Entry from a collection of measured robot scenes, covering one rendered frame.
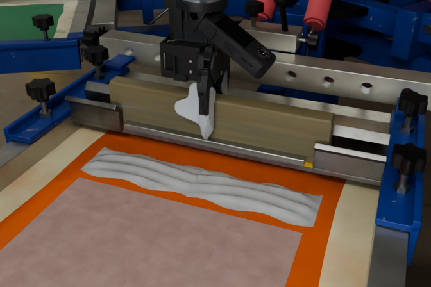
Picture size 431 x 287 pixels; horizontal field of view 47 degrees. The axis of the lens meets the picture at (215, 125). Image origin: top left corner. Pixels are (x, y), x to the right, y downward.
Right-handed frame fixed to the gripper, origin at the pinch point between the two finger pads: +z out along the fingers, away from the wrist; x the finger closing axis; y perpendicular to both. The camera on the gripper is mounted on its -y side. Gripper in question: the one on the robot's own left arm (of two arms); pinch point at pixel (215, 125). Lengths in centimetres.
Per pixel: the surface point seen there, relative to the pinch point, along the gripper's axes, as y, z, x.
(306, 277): -19.1, 5.3, 20.4
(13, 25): 75, 5, -41
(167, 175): 4.1, 4.6, 9.1
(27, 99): 185, 101, -153
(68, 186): 16.8, 5.4, 15.8
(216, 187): -3.7, 4.6, 9.1
